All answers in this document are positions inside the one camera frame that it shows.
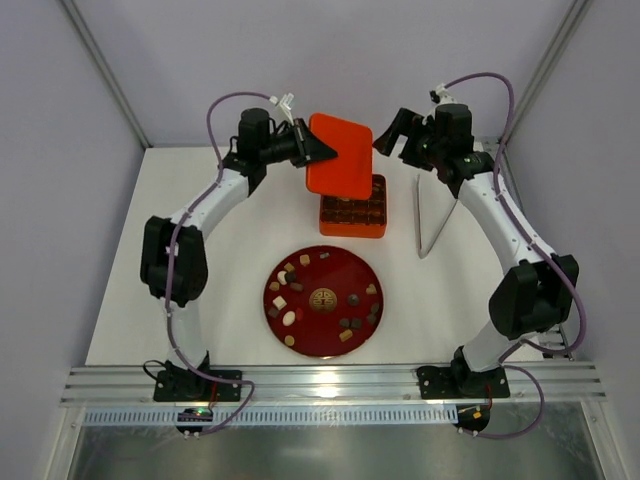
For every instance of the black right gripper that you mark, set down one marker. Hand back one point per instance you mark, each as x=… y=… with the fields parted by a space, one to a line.
x=408 y=138

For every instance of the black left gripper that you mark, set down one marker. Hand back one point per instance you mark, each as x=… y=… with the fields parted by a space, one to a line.
x=301 y=143

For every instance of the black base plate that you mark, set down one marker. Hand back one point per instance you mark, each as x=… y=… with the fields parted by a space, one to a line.
x=450 y=382
x=177 y=385

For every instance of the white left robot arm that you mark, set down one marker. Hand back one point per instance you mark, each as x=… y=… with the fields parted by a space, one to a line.
x=173 y=260

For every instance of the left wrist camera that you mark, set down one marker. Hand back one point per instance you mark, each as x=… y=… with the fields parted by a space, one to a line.
x=285 y=103

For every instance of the orange tin lid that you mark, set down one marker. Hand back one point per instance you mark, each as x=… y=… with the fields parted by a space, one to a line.
x=349 y=174

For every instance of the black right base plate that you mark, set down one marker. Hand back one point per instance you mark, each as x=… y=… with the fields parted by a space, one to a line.
x=450 y=382

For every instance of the white heart chocolate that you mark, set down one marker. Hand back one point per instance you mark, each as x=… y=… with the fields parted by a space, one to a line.
x=282 y=277

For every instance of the white square chocolate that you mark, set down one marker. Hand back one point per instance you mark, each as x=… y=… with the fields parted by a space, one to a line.
x=279 y=302

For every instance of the round red plate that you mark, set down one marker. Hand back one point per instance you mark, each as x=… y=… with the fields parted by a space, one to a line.
x=327 y=285

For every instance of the metal serving tongs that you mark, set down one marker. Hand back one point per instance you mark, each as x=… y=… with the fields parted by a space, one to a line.
x=433 y=208

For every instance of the white slotted cable duct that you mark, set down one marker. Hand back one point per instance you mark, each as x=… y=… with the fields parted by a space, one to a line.
x=273 y=415

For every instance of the tan striped bar chocolate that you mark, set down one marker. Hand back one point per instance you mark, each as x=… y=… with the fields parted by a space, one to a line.
x=346 y=334

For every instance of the orange chocolate box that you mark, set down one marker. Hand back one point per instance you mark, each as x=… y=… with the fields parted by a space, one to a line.
x=356 y=218

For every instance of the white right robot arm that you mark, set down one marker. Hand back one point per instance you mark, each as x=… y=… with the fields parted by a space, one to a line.
x=537 y=288

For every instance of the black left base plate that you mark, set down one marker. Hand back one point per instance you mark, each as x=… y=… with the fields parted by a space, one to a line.
x=177 y=385

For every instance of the aluminium frame rail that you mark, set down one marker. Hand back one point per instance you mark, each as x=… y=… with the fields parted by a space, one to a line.
x=431 y=306

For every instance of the white swirl oval chocolate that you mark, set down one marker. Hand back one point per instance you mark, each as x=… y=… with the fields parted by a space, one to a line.
x=289 y=318

